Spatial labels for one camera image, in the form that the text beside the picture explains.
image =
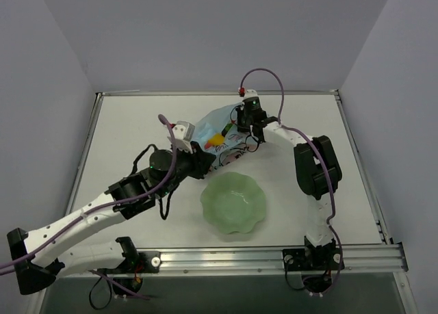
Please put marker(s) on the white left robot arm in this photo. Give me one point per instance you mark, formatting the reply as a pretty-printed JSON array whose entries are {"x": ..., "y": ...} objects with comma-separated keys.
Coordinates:
[{"x": 41, "y": 256}]

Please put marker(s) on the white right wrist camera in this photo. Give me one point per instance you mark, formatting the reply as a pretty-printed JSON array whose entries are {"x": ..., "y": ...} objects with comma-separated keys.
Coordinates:
[{"x": 247, "y": 92}]

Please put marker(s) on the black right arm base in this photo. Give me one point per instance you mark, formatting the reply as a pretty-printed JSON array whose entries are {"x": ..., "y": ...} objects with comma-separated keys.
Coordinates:
[{"x": 319, "y": 266}]

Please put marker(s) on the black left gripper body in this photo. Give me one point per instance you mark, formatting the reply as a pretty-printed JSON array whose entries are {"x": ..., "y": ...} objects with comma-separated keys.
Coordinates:
[{"x": 202, "y": 161}]

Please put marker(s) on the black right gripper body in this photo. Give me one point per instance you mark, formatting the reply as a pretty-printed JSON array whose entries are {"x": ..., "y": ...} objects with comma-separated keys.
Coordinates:
[{"x": 244, "y": 119}]

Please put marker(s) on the blue printed plastic bag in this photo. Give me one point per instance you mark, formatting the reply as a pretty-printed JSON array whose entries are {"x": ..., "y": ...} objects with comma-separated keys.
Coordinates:
[{"x": 236, "y": 143}]

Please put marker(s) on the yellow fake fruit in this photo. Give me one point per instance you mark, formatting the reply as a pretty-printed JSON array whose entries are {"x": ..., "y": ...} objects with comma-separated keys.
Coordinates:
[{"x": 216, "y": 139}]

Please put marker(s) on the aluminium table frame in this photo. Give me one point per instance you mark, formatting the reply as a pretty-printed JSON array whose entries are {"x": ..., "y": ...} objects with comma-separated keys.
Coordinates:
[{"x": 126, "y": 125}]

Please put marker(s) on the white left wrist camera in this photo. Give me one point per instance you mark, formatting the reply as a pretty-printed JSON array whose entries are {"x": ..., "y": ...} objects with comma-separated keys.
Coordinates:
[{"x": 183, "y": 132}]

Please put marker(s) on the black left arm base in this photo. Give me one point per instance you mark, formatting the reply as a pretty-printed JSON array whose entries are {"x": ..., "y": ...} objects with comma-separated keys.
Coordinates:
[{"x": 134, "y": 263}]

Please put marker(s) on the red green fake fruit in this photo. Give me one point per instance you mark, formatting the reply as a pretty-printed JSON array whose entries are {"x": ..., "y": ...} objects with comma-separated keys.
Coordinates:
[{"x": 226, "y": 129}]

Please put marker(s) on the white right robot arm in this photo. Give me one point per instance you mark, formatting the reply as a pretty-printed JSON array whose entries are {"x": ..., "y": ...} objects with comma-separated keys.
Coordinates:
[{"x": 318, "y": 171}]

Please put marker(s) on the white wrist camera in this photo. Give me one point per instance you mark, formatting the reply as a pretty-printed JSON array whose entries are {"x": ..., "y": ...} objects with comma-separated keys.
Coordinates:
[
  {"x": 247, "y": 92},
  {"x": 183, "y": 132}
]

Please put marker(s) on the green scalloped glass bowl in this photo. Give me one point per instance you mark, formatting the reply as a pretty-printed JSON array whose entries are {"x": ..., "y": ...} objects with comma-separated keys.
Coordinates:
[{"x": 234, "y": 207}]

